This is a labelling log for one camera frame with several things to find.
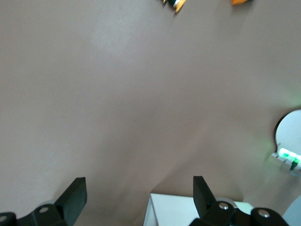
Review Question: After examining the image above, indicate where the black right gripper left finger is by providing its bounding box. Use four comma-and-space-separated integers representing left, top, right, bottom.
0, 177, 87, 226

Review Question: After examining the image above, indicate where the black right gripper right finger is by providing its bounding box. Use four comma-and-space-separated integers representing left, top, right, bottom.
190, 175, 290, 226

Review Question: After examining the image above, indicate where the orange cap push button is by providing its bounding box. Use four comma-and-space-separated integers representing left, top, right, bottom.
161, 0, 187, 14

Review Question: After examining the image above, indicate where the white drawer cabinet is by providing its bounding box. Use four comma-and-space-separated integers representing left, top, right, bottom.
143, 193, 258, 226

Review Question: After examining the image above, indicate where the brown table mat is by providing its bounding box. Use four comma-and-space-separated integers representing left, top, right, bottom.
0, 0, 301, 226

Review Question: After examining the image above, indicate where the orange and black box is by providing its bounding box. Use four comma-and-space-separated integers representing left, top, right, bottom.
230, 0, 255, 6

